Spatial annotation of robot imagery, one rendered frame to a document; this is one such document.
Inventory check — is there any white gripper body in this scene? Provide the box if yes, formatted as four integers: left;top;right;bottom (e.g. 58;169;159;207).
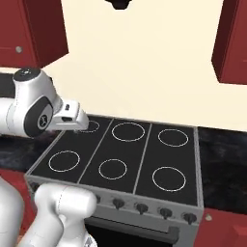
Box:
50;108;90;132

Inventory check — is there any black range hood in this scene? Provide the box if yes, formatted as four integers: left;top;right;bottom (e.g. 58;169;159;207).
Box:
103;0;133;11

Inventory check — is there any black hob grey stove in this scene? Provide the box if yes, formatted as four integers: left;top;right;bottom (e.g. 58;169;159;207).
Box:
24;114;206;247

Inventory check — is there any black appliance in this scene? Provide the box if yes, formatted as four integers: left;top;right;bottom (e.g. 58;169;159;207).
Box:
0;72;17;98

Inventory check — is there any black oven door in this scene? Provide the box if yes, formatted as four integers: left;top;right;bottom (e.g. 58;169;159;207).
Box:
84;223;175;247

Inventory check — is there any red base cupboard with knob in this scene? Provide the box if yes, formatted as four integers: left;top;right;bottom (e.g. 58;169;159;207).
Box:
192;207;247;247

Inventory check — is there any red wall cupboard with knob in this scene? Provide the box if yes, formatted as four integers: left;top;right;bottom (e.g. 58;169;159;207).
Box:
0;0;69;69

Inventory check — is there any grey oven door handle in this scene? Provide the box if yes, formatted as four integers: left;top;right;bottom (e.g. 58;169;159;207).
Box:
84;216;180;244

